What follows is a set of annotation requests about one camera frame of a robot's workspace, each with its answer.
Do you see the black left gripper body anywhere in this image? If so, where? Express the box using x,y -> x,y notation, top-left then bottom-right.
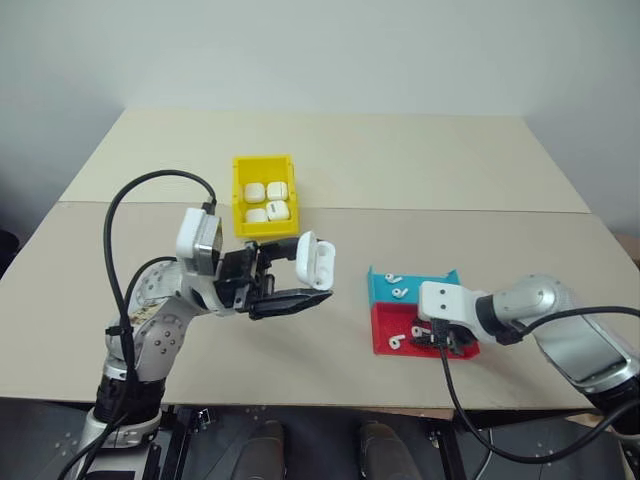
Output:
212,241 -> 277,319

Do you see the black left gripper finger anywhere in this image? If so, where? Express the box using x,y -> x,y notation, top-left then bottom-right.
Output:
248,288 -> 335,322
257,237 -> 301,266

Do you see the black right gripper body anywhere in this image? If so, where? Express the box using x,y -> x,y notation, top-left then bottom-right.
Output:
429,317 -> 465,352

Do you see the yellow plastic bin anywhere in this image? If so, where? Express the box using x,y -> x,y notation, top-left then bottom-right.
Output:
231,153 -> 302,238

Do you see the red plastic tray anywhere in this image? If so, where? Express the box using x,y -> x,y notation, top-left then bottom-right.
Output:
369,300 -> 482,361

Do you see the blue plastic tray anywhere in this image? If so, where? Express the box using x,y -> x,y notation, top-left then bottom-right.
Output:
366,265 -> 462,307

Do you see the dark brown rounded shape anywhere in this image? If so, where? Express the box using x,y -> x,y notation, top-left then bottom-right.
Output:
358,421 -> 417,480
238,419 -> 287,480

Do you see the black object at room edge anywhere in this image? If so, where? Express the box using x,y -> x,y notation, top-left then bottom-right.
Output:
0,228 -> 21,281

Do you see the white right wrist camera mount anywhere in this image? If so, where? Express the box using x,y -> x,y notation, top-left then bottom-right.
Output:
417,280 -> 484,327

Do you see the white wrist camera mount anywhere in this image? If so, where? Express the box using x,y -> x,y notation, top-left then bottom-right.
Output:
175,207 -> 225,276
417,280 -> 484,327

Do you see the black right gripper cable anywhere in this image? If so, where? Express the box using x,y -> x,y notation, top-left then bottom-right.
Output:
439,344 -> 640,462

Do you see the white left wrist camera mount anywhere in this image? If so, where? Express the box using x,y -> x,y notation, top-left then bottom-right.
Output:
175,207 -> 225,276

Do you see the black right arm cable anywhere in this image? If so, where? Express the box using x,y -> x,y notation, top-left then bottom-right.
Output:
499,305 -> 640,346

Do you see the black metal base frame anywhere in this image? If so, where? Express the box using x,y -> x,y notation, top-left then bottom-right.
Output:
0,397 -> 631,480

